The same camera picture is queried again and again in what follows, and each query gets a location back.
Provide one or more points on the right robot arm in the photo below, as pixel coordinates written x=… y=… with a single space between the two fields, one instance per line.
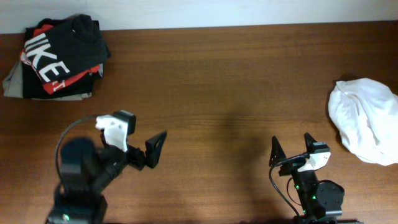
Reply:
x=320 y=200

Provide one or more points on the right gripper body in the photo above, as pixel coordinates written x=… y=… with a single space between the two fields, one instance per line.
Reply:
x=291 y=168

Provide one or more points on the black folded garment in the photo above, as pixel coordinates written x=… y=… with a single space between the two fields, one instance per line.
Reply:
x=62 y=57

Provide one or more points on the red printed t-shirt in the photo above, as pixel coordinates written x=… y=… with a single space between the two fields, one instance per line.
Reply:
x=80 y=83

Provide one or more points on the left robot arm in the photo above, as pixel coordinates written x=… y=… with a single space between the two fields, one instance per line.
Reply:
x=85 y=171

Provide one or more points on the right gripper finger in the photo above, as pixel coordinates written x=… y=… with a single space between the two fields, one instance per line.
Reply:
x=277 y=153
x=309 y=142

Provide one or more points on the grey folded garment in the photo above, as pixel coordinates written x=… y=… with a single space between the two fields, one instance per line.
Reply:
x=12 y=86

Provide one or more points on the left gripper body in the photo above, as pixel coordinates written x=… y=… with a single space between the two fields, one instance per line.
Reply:
x=134 y=155

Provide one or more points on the dark green t-shirt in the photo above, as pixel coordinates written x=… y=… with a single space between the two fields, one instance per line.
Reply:
x=66 y=49

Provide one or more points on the white t-shirt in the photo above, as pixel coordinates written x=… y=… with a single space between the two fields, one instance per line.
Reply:
x=365 y=113

